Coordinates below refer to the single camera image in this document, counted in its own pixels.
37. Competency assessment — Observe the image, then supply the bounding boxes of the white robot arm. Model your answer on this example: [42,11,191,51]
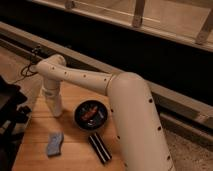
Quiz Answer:
[36,54,176,171]

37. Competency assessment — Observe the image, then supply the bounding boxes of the black bowl with food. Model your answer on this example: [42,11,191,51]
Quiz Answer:
[74,100,108,131]

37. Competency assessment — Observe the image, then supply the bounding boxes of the blue sponge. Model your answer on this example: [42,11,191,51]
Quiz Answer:
[46,132,64,157]

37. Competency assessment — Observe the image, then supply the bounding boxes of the black equipment at left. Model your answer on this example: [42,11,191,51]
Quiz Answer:
[0,75,31,171]

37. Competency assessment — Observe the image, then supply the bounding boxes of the black striped rectangular block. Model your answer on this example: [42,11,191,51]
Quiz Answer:
[88,132,112,165]

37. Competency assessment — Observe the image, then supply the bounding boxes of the black cable on floor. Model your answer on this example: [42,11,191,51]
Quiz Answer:
[13,46,44,84]

